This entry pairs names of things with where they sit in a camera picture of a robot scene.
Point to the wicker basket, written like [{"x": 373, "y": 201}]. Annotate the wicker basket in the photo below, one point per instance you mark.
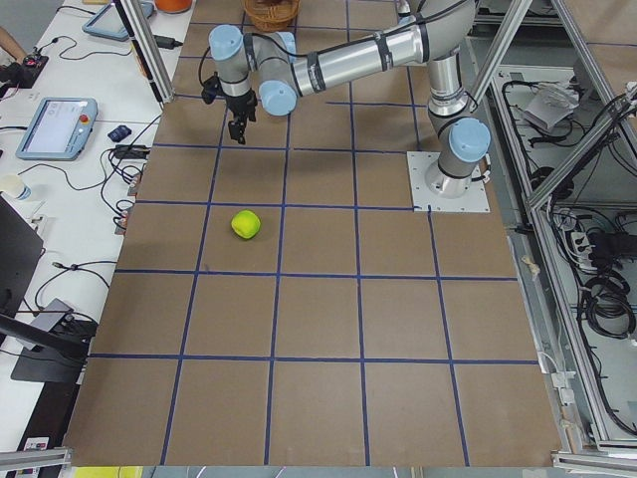
[{"x": 271, "y": 16}]

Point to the far teach pendant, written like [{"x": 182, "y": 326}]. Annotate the far teach pendant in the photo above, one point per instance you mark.
[{"x": 106, "y": 23}]

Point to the black monitor stand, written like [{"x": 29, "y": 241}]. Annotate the black monitor stand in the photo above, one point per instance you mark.
[{"x": 55, "y": 344}]

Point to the orange bucket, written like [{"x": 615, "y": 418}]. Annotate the orange bucket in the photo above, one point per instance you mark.
[{"x": 173, "y": 6}]

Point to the near teach pendant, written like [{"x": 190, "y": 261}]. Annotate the near teach pendant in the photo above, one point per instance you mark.
[{"x": 59, "y": 129}]

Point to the black power adapter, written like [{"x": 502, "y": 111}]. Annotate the black power adapter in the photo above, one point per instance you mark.
[{"x": 167, "y": 43}]

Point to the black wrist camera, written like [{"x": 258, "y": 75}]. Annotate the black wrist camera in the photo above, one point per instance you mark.
[{"x": 210, "y": 89}]

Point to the paper cup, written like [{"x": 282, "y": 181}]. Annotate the paper cup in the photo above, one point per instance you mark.
[{"x": 15, "y": 187}]

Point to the green apple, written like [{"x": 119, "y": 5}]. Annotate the green apple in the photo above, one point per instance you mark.
[{"x": 246, "y": 224}]

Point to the teach pendant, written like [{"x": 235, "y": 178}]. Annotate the teach pendant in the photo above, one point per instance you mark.
[
  {"x": 59, "y": 129},
  {"x": 106, "y": 23}
]

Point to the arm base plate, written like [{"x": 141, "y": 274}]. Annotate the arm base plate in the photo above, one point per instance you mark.
[{"x": 432, "y": 191}]

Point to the aluminium frame post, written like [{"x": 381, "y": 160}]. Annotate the aluminium frame post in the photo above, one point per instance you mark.
[{"x": 137, "y": 27}]

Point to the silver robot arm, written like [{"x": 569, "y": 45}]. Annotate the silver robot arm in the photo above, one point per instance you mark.
[{"x": 255, "y": 70}]

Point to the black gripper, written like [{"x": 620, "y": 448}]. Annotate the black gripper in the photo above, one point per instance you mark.
[{"x": 242, "y": 105}]

